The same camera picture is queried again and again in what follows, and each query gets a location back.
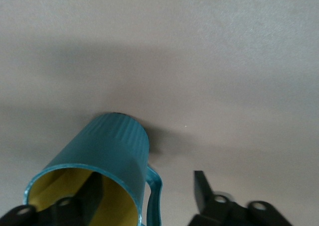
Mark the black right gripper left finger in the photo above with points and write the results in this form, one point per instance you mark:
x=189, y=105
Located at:
x=74, y=211

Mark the teal mug with yellow inside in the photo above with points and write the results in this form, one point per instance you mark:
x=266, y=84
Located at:
x=112, y=148

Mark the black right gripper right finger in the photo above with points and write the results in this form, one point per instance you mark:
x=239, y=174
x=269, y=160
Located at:
x=219, y=211

